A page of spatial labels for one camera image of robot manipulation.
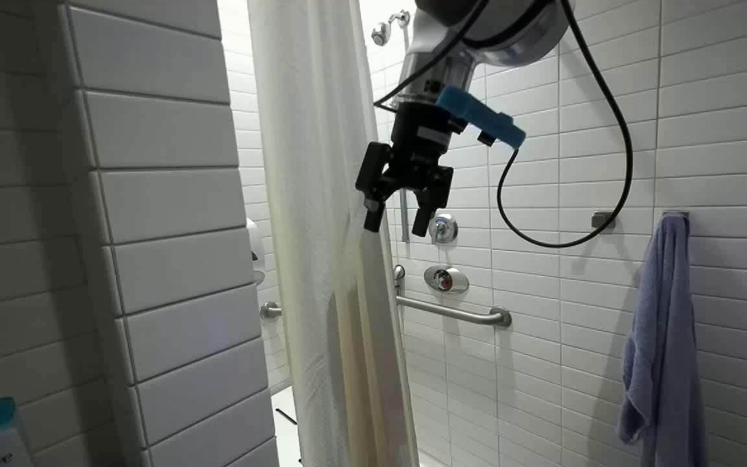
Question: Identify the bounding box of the chrome shower head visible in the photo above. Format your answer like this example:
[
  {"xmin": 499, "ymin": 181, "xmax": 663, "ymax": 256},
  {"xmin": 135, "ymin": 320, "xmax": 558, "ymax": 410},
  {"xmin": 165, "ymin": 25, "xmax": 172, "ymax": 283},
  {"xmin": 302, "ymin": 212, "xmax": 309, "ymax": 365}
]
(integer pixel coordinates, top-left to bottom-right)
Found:
[{"xmin": 368, "ymin": 8, "xmax": 414, "ymax": 46}]

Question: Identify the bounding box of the long steel grab bar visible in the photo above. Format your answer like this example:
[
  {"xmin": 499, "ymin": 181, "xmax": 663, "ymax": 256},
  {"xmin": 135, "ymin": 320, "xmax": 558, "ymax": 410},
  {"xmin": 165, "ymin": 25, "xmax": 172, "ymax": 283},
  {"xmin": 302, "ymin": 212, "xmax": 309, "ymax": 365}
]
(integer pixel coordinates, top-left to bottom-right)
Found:
[{"xmin": 394, "ymin": 292, "xmax": 513, "ymax": 331}]

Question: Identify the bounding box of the metal towel hook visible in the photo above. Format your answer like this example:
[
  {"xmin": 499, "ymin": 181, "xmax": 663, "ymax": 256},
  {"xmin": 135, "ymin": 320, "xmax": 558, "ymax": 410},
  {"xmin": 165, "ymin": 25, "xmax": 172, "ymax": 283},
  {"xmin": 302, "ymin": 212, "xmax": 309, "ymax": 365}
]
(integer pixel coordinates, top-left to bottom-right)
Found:
[{"xmin": 589, "ymin": 208, "xmax": 617, "ymax": 234}]

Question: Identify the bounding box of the round chrome shower valve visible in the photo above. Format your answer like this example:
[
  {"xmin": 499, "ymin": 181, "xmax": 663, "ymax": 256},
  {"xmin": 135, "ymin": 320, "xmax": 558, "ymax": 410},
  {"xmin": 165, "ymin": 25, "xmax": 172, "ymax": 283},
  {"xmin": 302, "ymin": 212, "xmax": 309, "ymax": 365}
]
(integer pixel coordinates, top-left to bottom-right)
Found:
[{"xmin": 425, "ymin": 209, "xmax": 462, "ymax": 247}]

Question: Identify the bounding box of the white folding shower seat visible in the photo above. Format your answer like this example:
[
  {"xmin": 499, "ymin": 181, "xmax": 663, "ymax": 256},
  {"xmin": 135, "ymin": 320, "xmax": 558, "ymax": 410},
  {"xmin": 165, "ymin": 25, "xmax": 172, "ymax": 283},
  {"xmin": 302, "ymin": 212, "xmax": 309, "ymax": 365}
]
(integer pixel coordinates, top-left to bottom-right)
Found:
[{"xmin": 270, "ymin": 384, "xmax": 305, "ymax": 467}]

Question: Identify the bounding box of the blue hanging towel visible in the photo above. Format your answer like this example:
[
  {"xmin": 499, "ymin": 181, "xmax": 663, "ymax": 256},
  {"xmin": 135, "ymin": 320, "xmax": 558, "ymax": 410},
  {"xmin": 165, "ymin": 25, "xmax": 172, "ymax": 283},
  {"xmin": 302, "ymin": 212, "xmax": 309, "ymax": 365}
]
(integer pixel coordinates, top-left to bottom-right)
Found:
[{"xmin": 617, "ymin": 209, "xmax": 711, "ymax": 467}]

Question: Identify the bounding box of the chrome shower valve with lever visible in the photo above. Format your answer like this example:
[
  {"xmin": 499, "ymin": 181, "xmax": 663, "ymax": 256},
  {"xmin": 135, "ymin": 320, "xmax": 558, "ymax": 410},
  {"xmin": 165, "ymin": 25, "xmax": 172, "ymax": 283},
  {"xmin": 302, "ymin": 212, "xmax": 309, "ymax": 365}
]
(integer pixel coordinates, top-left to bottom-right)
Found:
[{"xmin": 423, "ymin": 265, "xmax": 473, "ymax": 296}]

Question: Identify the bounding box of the chrome shower slide bar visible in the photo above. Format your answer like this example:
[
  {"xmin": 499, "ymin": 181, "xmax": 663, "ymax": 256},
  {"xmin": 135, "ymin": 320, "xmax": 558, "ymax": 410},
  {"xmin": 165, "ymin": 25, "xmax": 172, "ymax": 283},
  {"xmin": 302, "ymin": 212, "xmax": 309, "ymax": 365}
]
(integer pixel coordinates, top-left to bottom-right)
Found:
[{"xmin": 401, "ymin": 183, "xmax": 414, "ymax": 244}]

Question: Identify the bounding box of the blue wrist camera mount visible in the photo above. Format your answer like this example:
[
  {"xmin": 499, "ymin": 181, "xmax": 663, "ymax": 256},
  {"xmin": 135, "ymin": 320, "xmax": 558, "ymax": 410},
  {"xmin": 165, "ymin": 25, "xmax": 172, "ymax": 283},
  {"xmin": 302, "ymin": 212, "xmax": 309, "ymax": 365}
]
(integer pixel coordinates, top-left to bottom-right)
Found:
[{"xmin": 436, "ymin": 82, "xmax": 530, "ymax": 151}]

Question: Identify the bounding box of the white soap dispenser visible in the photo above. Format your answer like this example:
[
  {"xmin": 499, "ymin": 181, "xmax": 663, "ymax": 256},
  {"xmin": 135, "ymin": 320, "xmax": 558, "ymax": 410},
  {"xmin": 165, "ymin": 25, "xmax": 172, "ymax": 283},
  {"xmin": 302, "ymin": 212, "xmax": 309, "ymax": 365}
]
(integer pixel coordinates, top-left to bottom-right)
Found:
[{"xmin": 244, "ymin": 214, "xmax": 266, "ymax": 288}]

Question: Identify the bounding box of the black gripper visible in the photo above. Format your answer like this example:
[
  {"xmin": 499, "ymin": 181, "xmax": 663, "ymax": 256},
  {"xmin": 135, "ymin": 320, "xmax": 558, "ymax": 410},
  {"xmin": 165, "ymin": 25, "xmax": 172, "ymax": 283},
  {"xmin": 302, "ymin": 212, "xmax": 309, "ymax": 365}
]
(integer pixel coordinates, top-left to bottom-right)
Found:
[{"xmin": 354, "ymin": 102, "xmax": 473, "ymax": 238}]

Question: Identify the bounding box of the white shower curtain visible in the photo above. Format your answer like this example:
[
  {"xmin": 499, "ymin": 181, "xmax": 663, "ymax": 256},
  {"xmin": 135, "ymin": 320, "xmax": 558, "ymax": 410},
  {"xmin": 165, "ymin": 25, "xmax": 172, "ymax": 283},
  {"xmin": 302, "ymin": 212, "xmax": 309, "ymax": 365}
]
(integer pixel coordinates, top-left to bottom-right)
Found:
[{"xmin": 244, "ymin": 0, "xmax": 423, "ymax": 467}]

